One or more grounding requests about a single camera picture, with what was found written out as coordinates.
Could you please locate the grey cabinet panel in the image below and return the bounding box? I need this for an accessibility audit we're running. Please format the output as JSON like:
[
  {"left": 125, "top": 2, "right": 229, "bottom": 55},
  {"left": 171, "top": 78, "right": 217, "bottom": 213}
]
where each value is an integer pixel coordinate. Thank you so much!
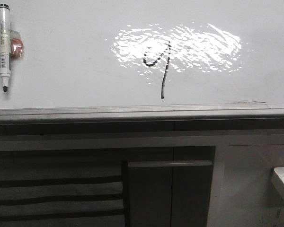
[{"left": 128, "top": 160, "right": 213, "bottom": 227}]

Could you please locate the dark slatted chair back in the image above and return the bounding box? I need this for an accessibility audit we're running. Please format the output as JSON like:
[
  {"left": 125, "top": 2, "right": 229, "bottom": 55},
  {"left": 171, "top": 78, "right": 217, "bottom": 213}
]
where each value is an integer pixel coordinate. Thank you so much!
[{"left": 0, "top": 161, "right": 131, "bottom": 227}]

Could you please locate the white whiteboard surface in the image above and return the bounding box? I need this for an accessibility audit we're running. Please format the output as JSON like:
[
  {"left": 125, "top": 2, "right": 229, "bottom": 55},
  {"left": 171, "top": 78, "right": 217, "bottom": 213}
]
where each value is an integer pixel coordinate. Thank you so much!
[{"left": 0, "top": 0, "right": 284, "bottom": 109}]

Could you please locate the grey whiteboard frame ledge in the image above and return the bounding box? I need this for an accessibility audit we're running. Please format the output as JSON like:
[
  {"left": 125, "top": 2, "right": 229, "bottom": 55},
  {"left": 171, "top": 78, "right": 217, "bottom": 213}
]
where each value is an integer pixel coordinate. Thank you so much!
[{"left": 0, "top": 103, "right": 284, "bottom": 136}]

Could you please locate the white whiteboard marker pen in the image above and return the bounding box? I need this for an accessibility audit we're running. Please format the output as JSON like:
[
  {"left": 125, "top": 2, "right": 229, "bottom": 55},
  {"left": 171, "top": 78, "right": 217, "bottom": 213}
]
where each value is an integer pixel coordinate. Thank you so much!
[{"left": 0, "top": 3, "right": 24, "bottom": 92}]

